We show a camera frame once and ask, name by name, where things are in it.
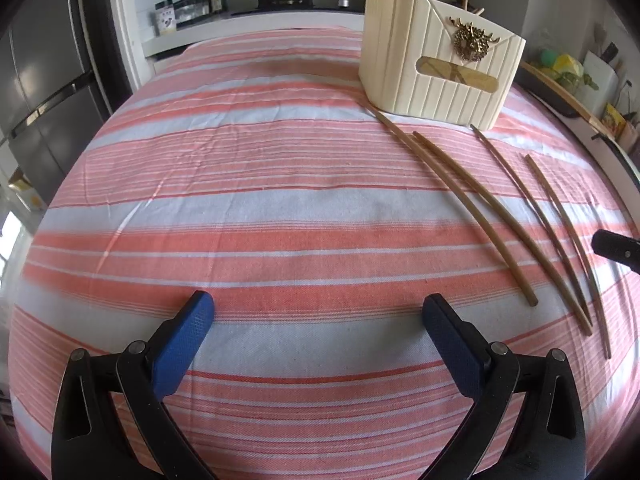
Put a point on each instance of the white knife block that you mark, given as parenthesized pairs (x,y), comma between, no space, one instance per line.
(600,80)

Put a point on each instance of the grey refrigerator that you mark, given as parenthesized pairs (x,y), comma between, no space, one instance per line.
(45,60)

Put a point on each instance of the black oblong tray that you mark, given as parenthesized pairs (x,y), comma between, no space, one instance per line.
(547,90)

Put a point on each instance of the yellow green bag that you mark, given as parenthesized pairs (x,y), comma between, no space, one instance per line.
(562,66)

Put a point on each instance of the cardboard box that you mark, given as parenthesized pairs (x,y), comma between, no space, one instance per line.
(25,190)

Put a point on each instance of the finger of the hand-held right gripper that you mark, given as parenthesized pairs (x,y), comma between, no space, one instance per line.
(617,249)

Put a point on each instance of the rack of spice jars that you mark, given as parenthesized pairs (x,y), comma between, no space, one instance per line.
(175,17)

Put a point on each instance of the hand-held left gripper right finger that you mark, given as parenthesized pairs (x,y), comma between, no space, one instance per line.
(452,347)

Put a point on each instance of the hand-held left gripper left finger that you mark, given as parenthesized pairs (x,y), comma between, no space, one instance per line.
(180,345)

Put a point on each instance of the cream ribbed utensil box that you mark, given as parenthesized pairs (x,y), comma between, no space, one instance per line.
(430,60)

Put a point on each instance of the pink striped tablecloth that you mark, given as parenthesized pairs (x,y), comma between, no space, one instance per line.
(275,200)

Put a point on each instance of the wooden cutting board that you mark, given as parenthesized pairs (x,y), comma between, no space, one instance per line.
(575,100)

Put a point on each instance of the black gas cooktop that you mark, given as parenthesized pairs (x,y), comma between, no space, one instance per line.
(295,2)

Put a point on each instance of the yellow packet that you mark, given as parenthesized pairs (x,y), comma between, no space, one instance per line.
(612,119)

